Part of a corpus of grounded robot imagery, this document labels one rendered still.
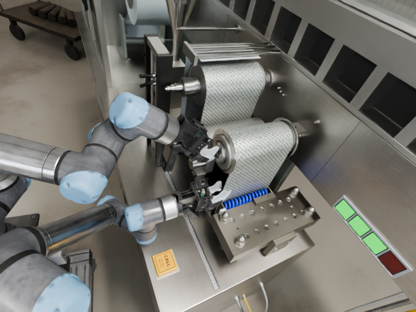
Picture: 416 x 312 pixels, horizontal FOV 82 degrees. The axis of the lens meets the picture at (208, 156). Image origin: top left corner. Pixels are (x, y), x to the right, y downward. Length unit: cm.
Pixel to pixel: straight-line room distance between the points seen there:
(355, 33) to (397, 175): 40
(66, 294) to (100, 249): 146
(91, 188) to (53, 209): 171
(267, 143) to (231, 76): 26
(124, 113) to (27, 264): 32
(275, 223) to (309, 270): 126
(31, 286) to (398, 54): 89
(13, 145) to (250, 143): 58
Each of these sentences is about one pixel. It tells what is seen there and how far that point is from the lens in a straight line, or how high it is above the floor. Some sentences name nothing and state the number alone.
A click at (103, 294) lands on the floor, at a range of 187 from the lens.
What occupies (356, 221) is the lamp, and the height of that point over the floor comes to 119.
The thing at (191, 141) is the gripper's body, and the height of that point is 134.
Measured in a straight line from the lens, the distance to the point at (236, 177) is 82.
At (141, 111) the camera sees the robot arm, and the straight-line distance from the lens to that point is 52.
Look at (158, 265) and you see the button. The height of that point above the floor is 92.
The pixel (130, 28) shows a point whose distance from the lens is 153.
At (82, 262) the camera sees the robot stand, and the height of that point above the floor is 23.
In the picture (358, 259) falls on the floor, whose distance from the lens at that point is 249.
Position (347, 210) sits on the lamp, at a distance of 91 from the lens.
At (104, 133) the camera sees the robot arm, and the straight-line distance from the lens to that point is 58.
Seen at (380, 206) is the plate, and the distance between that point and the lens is 85.
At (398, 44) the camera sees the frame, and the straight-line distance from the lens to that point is 77.
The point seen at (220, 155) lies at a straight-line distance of 75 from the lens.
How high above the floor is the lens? 180
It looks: 47 degrees down
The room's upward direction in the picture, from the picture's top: 14 degrees clockwise
